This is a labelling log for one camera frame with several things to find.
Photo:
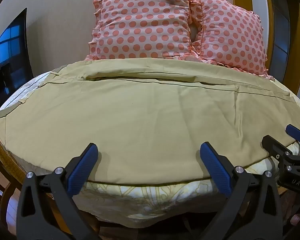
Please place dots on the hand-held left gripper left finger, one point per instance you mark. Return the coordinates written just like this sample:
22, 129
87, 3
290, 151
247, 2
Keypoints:
82, 166

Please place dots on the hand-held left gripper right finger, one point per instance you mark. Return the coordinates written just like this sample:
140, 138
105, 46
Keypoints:
216, 170

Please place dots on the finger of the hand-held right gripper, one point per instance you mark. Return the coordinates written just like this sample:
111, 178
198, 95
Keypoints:
297, 133
275, 145

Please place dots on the beige blanket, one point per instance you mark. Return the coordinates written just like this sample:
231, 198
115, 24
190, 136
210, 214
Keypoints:
150, 120

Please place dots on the floral printed bed sheet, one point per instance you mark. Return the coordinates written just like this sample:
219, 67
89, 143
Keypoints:
145, 197

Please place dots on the wooden chair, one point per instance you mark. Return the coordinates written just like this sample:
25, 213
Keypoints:
1, 180

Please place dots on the pink polka dot pillow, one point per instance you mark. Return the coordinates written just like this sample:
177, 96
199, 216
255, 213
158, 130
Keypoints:
231, 37
145, 22

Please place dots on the dark window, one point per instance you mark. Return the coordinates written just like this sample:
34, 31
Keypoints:
8, 55

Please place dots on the yellow door frame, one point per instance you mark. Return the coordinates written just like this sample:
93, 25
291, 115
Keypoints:
270, 17

